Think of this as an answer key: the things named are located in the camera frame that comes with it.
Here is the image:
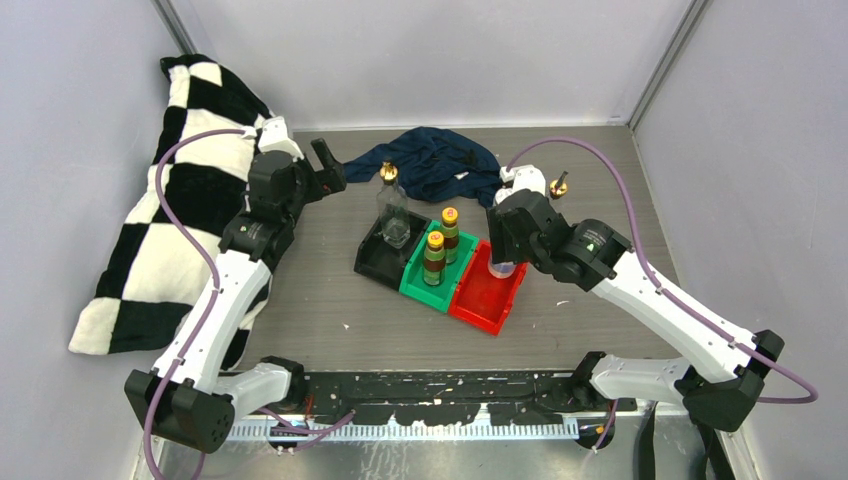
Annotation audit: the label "spice jar plain lid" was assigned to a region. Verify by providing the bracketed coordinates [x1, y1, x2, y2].
[488, 262, 517, 279]

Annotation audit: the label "clear glass cruet gold spout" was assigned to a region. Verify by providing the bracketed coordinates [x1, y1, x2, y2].
[376, 161, 411, 249]

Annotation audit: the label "sauce bottle yellow cap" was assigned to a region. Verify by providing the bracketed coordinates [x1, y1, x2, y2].
[441, 207, 460, 264]
[422, 230, 446, 286]

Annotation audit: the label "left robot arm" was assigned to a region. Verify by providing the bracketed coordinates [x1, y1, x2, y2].
[124, 138, 346, 454]

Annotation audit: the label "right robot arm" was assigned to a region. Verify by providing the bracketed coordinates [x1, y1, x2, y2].
[487, 188, 784, 432]

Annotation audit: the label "brown oil cruet gold spout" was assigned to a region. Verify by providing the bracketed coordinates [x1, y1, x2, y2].
[548, 171, 569, 200]

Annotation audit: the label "red plastic bin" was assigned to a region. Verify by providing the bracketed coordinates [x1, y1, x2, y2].
[448, 240, 527, 336]

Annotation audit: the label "black plastic bin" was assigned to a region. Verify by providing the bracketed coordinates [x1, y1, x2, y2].
[354, 211, 432, 291]

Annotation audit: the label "dark blue shorts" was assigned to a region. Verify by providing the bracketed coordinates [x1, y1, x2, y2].
[344, 127, 503, 208]

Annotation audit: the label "green plastic bin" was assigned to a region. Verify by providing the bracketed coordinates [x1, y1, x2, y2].
[398, 220, 480, 314]

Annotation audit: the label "black white checkered blanket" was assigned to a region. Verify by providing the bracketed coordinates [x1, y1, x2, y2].
[68, 54, 272, 355]

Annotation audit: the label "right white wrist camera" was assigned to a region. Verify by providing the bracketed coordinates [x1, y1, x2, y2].
[494, 165, 548, 206]

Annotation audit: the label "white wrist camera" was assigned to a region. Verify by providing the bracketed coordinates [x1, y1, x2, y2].
[494, 165, 548, 206]
[257, 116, 305, 160]

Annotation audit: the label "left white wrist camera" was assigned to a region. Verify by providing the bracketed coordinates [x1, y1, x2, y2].
[257, 116, 305, 160]

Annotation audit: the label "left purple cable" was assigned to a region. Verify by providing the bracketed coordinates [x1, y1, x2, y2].
[142, 128, 258, 480]

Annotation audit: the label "purple cable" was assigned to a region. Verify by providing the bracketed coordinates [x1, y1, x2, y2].
[142, 128, 258, 480]
[506, 136, 819, 452]

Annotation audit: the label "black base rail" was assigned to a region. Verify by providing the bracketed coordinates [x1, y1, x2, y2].
[267, 370, 611, 426]

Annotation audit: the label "black strap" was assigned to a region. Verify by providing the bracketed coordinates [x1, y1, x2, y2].
[637, 400, 737, 480]

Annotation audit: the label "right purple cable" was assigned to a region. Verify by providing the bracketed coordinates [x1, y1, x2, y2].
[506, 136, 819, 452]

